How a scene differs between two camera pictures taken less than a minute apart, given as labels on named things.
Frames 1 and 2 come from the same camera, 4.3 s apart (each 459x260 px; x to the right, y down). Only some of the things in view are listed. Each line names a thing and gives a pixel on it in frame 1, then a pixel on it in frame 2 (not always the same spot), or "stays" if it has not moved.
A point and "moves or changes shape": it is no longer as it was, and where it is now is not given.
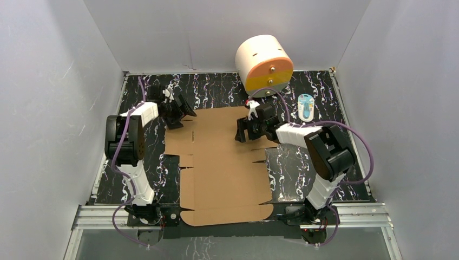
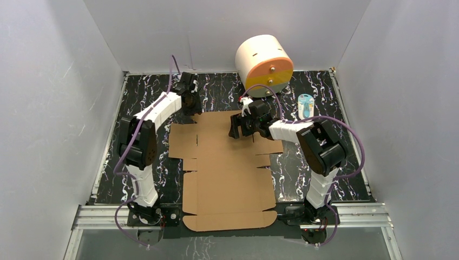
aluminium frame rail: (361, 216) stays
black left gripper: (177, 109) → (191, 107)
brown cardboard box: (224, 183) moves or changes shape
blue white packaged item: (306, 107) stays
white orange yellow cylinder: (261, 62) stays
